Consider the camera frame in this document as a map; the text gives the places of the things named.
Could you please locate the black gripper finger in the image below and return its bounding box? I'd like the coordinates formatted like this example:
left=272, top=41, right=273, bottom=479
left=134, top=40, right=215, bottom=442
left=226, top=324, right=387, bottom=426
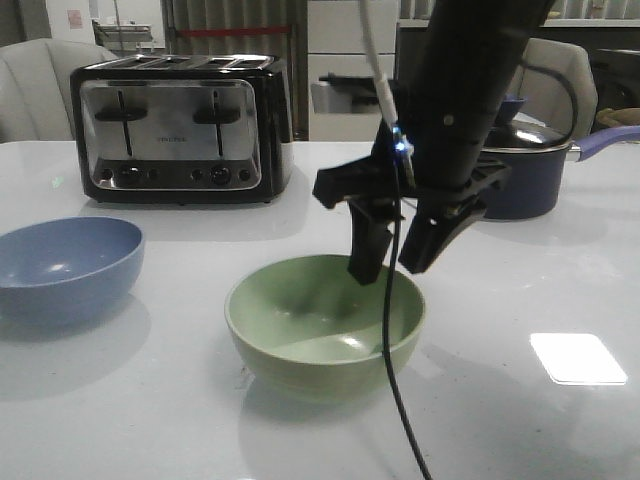
left=399, top=195, right=487, bottom=274
left=348, top=197, right=401, bottom=285

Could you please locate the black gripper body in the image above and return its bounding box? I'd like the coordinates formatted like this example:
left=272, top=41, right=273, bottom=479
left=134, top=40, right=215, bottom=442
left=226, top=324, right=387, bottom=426
left=313, top=119, right=510, bottom=220

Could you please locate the green bowl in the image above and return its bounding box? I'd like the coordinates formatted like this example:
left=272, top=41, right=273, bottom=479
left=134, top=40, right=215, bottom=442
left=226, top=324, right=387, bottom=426
left=224, top=254, right=427, bottom=404

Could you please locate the blue bowl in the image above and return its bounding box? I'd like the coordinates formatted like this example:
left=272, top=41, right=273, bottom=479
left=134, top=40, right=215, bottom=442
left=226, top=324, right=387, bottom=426
left=1, top=216, right=145, bottom=326

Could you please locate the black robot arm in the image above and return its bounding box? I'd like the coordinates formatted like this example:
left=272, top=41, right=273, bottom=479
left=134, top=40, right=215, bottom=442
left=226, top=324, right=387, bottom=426
left=313, top=1, right=552, bottom=285

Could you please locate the white refrigerator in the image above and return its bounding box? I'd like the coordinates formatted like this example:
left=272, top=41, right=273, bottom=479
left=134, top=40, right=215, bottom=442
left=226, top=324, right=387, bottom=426
left=307, top=1, right=399, bottom=142

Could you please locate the dark blue saucepan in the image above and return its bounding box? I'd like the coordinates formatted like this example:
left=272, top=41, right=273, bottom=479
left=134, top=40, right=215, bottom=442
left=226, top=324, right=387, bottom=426
left=481, top=126, right=639, bottom=221

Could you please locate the glass pot lid blue knob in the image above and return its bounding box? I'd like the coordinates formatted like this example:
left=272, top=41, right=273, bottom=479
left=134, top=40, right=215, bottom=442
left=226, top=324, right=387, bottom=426
left=483, top=95, right=568, bottom=151

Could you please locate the beige chair right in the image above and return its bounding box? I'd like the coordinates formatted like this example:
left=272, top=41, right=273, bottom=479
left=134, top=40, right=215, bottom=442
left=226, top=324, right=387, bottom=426
left=507, top=38, right=598, bottom=139

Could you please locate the beige chair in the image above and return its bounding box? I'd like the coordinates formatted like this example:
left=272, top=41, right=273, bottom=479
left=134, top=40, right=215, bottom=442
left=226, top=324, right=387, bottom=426
left=1, top=38, right=116, bottom=143
left=507, top=38, right=598, bottom=139

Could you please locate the black chrome four-slot toaster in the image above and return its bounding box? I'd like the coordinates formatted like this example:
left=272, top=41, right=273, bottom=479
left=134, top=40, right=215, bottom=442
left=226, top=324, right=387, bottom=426
left=70, top=54, right=294, bottom=204

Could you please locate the beige chair left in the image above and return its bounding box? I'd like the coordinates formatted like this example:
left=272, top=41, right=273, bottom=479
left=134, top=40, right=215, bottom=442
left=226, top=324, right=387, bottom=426
left=1, top=38, right=116, bottom=143

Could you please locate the black cable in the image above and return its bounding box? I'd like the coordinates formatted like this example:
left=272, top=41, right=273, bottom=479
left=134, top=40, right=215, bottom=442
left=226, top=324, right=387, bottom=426
left=381, top=62, right=579, bottom=480

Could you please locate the white cable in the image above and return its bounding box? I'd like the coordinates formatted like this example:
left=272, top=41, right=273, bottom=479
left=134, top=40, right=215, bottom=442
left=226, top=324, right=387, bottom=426
left=358, top=0, right=401, bottom=134

